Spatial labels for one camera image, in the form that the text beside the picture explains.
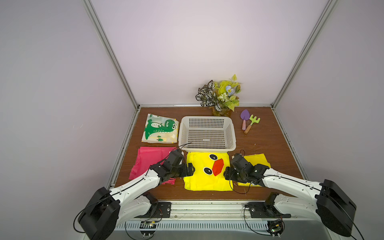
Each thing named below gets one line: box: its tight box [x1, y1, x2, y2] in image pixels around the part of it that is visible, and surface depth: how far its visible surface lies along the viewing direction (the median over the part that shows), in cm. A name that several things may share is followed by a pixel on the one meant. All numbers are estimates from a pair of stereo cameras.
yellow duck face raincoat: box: [183, 152, 233, 191], surface depth 85 cm
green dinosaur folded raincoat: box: [141, 113, 180, 144], surface depth 102 cm
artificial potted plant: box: [195, 73, 242, 117], surface depth 97 cm
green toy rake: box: [244, 114, 261, 134], surface depth 112 cm
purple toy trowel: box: [240, 109, 250, 131], surface depth 116 cm
